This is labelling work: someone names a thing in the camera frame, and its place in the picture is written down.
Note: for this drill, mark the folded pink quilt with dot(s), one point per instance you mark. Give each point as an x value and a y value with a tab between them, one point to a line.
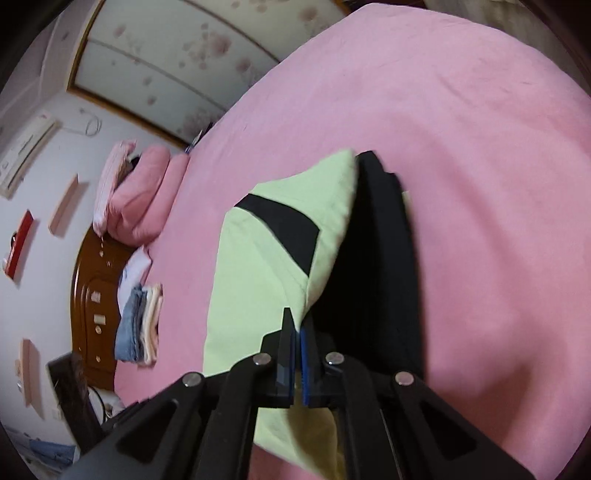
147	198

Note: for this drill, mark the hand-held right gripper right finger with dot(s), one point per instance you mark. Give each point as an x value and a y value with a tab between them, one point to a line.
305	369

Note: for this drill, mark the green and black hooded jacket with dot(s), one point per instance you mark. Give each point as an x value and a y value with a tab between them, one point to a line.
258	277

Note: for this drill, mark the red wall shelf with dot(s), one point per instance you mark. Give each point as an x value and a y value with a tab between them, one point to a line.
18	247

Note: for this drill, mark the blue cloth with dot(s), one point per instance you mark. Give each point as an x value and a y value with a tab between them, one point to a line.
51	452

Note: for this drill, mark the small white printed pillow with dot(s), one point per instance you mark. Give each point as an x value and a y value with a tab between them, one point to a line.
136	267

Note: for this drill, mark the dark cloth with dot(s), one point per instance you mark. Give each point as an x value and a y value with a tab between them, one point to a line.
74	392

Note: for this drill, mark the folded cream clothes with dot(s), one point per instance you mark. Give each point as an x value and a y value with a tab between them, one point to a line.
152	323

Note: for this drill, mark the brown wooden headboard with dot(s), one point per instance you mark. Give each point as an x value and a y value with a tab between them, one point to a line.
92	286

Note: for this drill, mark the pink pillow with lace trim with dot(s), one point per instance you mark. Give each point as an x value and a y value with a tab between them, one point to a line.
108	184

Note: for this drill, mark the folded blue jeans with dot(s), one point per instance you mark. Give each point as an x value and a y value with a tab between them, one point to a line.
129	327

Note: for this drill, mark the floral panel wardrobe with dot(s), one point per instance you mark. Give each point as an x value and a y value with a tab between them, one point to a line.
184	55

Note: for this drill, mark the pink bed sheet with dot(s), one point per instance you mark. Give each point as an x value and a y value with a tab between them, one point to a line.
485	184

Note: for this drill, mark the pink wall shelf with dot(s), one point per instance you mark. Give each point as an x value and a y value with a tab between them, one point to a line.
67	207
27	378

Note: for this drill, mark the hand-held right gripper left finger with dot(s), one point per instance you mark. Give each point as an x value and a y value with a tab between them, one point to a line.
288	369

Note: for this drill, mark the white wall air conditioner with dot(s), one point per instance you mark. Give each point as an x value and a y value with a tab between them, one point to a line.
25	152

